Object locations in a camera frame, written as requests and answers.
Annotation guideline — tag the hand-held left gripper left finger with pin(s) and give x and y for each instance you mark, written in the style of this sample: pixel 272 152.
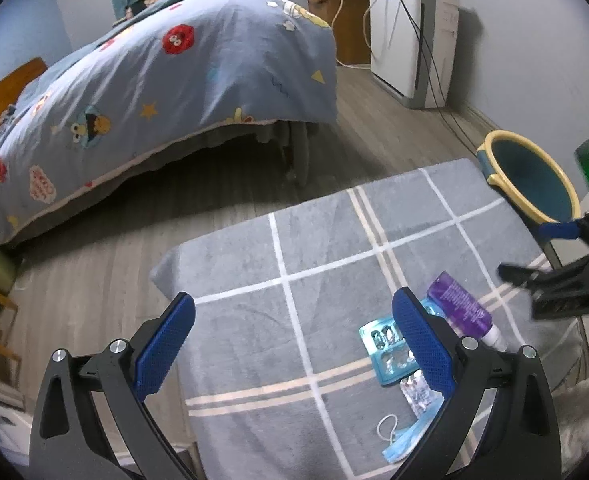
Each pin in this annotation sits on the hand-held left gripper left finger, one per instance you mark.
pixel 167 350

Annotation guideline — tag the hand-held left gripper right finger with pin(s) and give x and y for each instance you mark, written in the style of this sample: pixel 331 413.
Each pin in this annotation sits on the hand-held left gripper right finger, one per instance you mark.
pixel 424 345

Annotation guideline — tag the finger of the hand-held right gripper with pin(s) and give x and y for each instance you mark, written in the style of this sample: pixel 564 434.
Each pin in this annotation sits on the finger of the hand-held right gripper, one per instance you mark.
pixel 564 290
pixel 559 231

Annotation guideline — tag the blue blister pack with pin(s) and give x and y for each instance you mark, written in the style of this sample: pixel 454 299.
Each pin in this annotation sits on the blue blister pack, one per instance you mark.
pixel 384 355

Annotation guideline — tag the teal bin with yellow rim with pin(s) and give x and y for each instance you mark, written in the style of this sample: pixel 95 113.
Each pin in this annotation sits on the teal bin with yellow rim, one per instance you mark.
pixel 529 180

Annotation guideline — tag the purple tube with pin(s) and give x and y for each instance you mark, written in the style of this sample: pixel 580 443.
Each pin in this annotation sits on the purple tube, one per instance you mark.
pixel 457 300

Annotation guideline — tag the blue face mask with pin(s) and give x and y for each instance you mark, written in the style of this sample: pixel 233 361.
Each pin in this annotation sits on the blue face mask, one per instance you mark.
pixel 404 440

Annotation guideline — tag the grey checked mat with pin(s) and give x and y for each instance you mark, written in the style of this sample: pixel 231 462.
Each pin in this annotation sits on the grey checked mat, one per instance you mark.
pixel 324 260

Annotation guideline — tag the grey fluffy rug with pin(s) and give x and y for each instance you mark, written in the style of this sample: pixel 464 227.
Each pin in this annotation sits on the grey fluffy rug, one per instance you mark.
pixel 584 420

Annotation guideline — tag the white air purifier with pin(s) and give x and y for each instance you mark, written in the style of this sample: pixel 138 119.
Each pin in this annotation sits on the white air purifier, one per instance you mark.
pixel 394 35

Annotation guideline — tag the bed with cartoon blue duvet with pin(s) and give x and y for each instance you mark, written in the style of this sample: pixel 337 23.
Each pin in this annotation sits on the bed with cartoon blue duvet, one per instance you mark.
pixel 174 100

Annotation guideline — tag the wooden nightstand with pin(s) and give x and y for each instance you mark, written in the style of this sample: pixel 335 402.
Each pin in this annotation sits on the wooden nightstand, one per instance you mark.
pixel 352 25

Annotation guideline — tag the wooden headboard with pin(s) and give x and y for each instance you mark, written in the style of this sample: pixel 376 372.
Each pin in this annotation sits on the wooden headboard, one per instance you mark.
pixel 4 90

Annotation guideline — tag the grey bed frame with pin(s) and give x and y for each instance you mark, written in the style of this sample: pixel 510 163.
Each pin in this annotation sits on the grey bed frame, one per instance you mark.
pixel 294 150

